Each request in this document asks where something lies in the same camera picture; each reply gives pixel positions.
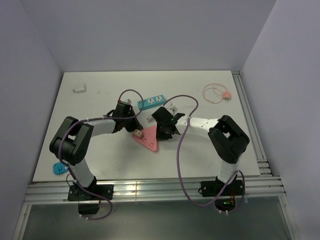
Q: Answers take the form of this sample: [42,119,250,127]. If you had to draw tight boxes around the pink triangular power strip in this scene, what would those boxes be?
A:
[132,125,158,153]

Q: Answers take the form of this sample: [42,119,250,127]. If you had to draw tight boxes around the small blue adapter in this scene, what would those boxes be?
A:
[52,162,69,176]

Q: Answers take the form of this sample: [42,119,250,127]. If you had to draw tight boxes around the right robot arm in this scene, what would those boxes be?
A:
[152,106,250,195]

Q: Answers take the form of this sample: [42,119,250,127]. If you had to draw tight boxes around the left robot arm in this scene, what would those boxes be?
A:
[49,101,143,200]

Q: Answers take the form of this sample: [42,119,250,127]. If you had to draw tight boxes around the teal power strip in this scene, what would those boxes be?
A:
[137,94,166,111]

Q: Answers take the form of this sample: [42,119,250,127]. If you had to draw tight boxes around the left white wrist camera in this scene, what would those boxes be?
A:
[117,99,132,105]

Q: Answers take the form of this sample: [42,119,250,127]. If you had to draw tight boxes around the white power cord with plug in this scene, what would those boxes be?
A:
[146,99,177,124]

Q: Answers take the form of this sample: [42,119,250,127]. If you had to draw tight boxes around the pink thin charging cable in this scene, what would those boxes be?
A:
[201,83,229,104]

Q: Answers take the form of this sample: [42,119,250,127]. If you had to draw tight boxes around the white wall charger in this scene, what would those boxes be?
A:
[72,84,87,94]

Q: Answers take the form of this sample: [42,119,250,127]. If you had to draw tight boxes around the orange charger plug on cable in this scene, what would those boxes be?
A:
[222,91,231,102]

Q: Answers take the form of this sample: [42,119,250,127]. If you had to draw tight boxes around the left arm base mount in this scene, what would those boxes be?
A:
[67,184,114,217]

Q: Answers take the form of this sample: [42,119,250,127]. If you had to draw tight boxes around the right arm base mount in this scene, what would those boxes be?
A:
[198,179,245,214]

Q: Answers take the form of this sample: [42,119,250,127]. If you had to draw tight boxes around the front aluminium rail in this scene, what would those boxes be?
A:
[23,176,286,205]

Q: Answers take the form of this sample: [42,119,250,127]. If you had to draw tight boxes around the aluminium rail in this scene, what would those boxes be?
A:
[231,71,274,177]
[23,176,286,205]

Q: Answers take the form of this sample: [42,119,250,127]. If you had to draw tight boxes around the right side aluminium rail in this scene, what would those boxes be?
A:
[231,71,274,177]

